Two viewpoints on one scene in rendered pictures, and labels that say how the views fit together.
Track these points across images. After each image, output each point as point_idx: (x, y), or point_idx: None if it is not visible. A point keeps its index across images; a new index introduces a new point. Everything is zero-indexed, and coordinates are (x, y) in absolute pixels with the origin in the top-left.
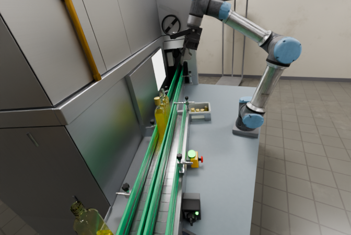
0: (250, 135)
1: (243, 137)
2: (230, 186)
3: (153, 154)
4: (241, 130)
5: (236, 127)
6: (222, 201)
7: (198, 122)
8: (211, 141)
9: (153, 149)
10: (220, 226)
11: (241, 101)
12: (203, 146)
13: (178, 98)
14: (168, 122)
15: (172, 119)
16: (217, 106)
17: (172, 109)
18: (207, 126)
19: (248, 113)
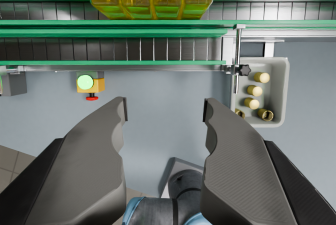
0: (163, 188)
1: (162, 173)
2: (58, 134)
3: (56, 1)
4: (170, 177)
5: (182, 171)
6: (35, 121)
7: (216, 91)
8: (151, 116)
9: None
10: (4, 116)
11: (189, 221)
12: (138, 100)
13: (310, 31)
14: (128, 24)
15: (140, 31)
16: (285, 140)
17: (202, 24)
18: (202, 109)
19: (131, 224)
